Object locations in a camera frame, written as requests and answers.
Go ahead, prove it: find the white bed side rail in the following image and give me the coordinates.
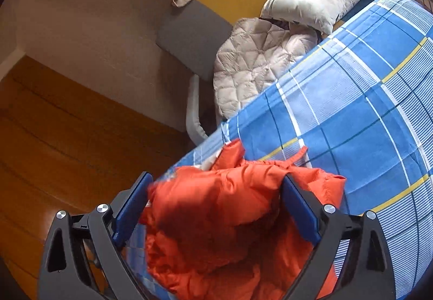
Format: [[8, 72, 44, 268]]
[[186, 74, 208, 146]]

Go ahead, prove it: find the beige quilted jacket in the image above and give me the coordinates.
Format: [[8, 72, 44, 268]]
[[213, 18, 319, 120]]

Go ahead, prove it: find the orange puffer down jacket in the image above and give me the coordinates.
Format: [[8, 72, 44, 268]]
[[140, 140, 346, 299]]

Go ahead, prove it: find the blue plaid bed sheet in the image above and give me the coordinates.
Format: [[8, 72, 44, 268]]
[[126, 0, 432, 299]]

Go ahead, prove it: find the grey yellow blue headboard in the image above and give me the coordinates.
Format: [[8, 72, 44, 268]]
[[156, 0, 266, 81]]

